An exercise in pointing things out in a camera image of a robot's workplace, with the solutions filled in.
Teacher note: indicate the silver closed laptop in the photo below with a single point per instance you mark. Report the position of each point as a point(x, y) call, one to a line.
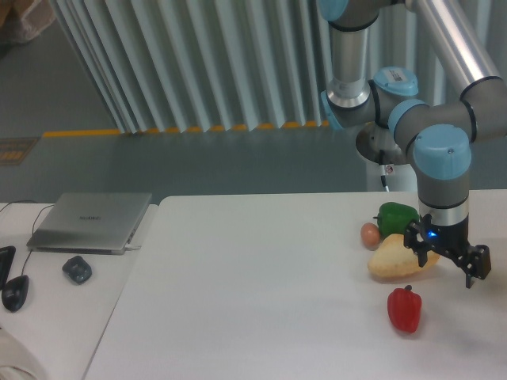
point(94, 222)

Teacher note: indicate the green bell pepper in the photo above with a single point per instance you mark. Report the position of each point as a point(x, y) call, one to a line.
point(393, 218)

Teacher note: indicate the dark earbuds case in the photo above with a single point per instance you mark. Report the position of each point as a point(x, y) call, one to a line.
point(77, 270)

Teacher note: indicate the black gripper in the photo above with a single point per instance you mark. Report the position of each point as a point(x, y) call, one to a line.
point(451, 242)

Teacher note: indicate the brown egg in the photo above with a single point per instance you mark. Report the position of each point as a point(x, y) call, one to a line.
point(369, 234)

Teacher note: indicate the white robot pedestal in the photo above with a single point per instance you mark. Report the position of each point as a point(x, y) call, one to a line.
point(385, 165)

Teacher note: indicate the bread slice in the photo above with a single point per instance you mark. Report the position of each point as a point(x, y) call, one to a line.
point(392, 260)

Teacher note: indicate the red bell pepper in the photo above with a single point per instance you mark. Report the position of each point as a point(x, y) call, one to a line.
point(404, 309)

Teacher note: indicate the black keyboard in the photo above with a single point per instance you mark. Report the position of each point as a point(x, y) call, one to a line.
point(7, 254)

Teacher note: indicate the white sleeved forearm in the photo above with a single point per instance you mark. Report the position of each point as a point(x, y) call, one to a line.
point(17, 362)

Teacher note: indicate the white corrugated partition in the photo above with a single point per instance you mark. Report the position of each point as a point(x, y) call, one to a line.
point(243, 64)

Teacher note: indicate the black computer mouse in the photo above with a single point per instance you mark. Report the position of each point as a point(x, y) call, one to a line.
point(15, 292)

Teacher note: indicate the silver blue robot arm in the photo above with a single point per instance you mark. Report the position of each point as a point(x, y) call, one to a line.
point(434, 140)

